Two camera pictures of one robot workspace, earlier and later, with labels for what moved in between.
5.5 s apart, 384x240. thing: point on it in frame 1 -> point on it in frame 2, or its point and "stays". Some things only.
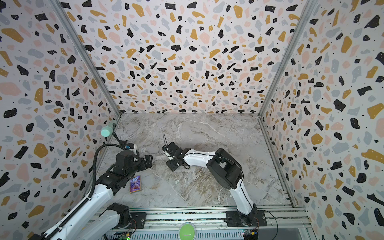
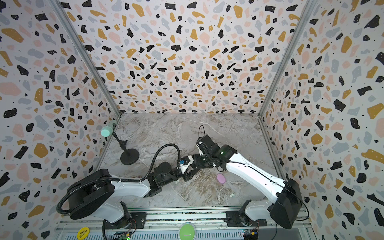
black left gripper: (145, 165) -> (188, 176)
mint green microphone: (106, 131) stays
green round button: (187, 231) stays
